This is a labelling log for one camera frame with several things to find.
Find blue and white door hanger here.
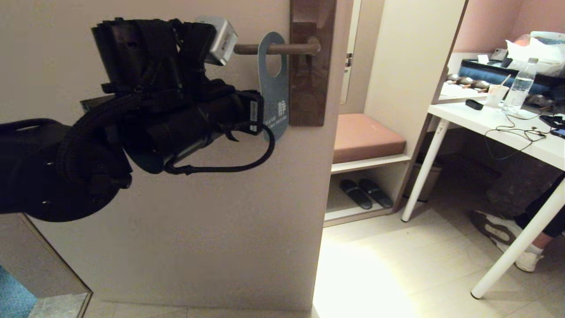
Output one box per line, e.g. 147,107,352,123
257,32,290,142

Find beige room door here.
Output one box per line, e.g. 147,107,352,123
0,0,354,312

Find black slipper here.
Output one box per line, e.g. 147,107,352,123
339,179,373,210
358,178,394,209

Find white shelf bench unit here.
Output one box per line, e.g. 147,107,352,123
324,0,469,228

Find white round table leg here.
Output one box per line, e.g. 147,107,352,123
471,177,565,300
401,118,451,223

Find blue carpet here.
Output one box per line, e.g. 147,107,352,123
0,265,38,318

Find white paper sheet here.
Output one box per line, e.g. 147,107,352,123
441,83,488,100

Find dark blue tray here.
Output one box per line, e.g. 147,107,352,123
458,60,565,95

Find white paper cup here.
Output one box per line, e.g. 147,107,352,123
484,75,511,110

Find white sneaker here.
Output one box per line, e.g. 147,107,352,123
469,210,542,272

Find clear plastic water bottle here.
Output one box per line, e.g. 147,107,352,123
502,57,539,113

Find white plastic bag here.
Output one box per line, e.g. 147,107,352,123
505,32,565,79

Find person's leg black trousers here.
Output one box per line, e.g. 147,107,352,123
514,177,565,248

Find black smartphone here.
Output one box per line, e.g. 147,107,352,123
539,114,565,140

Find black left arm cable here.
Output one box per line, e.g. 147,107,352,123
164,121,276,175

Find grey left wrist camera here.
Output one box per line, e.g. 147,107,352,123
194,16,238,66

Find brown metal door handle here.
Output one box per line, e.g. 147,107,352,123
234,36,322,56

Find black earphone cable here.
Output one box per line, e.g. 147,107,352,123
485,106,557,162

